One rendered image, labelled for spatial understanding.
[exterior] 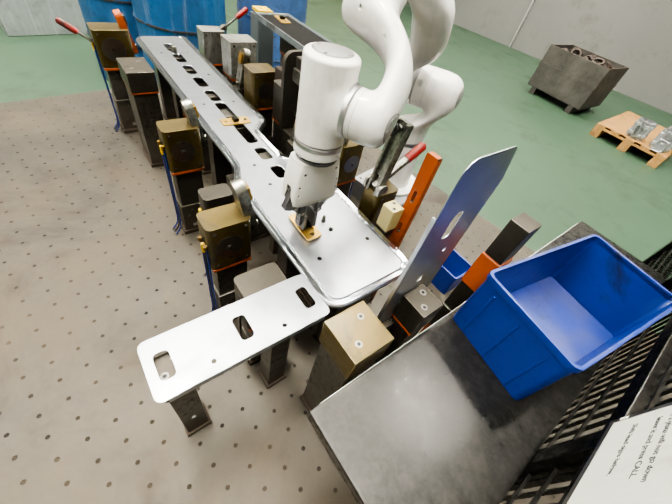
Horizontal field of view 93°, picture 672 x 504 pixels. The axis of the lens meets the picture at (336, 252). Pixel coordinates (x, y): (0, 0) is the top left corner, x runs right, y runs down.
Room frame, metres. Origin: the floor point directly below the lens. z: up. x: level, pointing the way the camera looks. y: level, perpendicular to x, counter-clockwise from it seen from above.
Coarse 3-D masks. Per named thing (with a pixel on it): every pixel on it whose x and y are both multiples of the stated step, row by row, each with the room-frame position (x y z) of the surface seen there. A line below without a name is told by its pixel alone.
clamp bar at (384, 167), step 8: (400, 120) 0.66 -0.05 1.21; (400, 128) 0.64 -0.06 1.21; (408, 128) 0.64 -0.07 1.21; (392, 136) 0.65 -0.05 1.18; (400, 136) 0.64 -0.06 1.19; (408, 136) 0.65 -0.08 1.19; (384, 144) 0.65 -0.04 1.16; (392, 144) 0.65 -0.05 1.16; (400, 144) 0.63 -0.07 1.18; (384, 152) 0.65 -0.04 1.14; (392, 152) 0.63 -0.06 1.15; (400, 152) 0.64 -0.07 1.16; (384, 160) 0.65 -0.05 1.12; (392, 160) 0.63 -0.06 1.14; (376, 168) 0.64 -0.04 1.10; (384, 168) 0.64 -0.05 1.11; (392, 168) 0.64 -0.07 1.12; (376, 176) 0.65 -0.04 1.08; (384, 176) 0.62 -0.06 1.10; (368, 184) 0.64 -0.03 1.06; (384, 184) 0.63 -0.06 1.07
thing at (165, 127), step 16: (160, 128) 0.64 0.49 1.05; (176, 128) 0.66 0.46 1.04; (192, 128) 0.68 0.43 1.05; (160, 144) 0.65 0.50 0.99; (176, 144) 0.65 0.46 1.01; (192, 144) 0.67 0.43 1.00; (176, 160) 0.64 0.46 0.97; (192, 160) 0.67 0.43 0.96; (176, 176) 0.64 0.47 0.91; (192, 176) 0.67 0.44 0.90; (176, 192) 0.66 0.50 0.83; (192, 192) 0.66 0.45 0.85; (176, 208) 0.64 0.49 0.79; (192, 208) 0.65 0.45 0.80; (176, 224) 0.64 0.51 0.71; (192, 224) 0.65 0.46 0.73
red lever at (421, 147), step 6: (420, 144) 0.72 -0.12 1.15; (414, 150) 0.71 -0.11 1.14; (420, 150) 0.71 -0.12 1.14; (408, 156) 0.69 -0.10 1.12; (414, 156) 0.70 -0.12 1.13; (402, 162) 0.68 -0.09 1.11; (408, 162) 0.69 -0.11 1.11; (396, 168) 0.67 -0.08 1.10; (378, 180) 0.64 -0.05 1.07; (372, 186) 0.64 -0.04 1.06
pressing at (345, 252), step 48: (144, 48) 1.17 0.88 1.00; (192, 48) 1.28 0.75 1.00; (192, 96) 0.92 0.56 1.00; (240, 96) 1.00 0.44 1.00; (240, 144) 0.74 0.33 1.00; (336, 192) 0.65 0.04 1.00; (288, 240) 0.45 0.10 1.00; (336, 240) 0.49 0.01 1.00; (384, 240) 0.52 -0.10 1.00; (336, 288) 0.36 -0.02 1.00
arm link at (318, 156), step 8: (296, 144) 0.47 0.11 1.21; (296, 152) 0.47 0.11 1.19; (304, 152) 0.46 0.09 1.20; (312, 152) 0.46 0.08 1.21; (320, 152) 0.46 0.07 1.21; (328, 152) 0.46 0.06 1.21; (336, 152) 0.48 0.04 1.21; (312, 160) 0.46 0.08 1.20; (320, 160) 0.46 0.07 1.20; (328, 160) 0.46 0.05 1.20
